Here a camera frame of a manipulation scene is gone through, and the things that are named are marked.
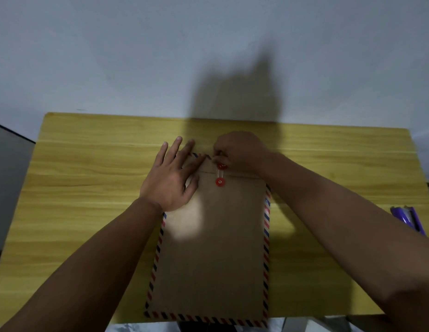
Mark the person's right forearm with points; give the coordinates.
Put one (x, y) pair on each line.
(352, 231)

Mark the person's left hand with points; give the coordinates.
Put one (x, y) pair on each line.
(166, 184)

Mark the dark grey cabinet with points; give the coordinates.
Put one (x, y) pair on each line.
(9, 190)

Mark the purple stapler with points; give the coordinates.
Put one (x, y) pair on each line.
(408, 218)

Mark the person's left thumb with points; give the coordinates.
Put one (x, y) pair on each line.
(192, 188)

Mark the person's left little finger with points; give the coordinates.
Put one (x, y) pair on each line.
(161, 154)

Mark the person's left middle finger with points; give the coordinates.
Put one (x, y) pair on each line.
(185, 152)

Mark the person's right hand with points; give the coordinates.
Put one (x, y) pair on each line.
(242, 152)

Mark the person's left forearm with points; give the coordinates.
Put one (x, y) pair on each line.
(90, 269)

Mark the person's right fingers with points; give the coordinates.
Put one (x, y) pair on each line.
(218, 156)

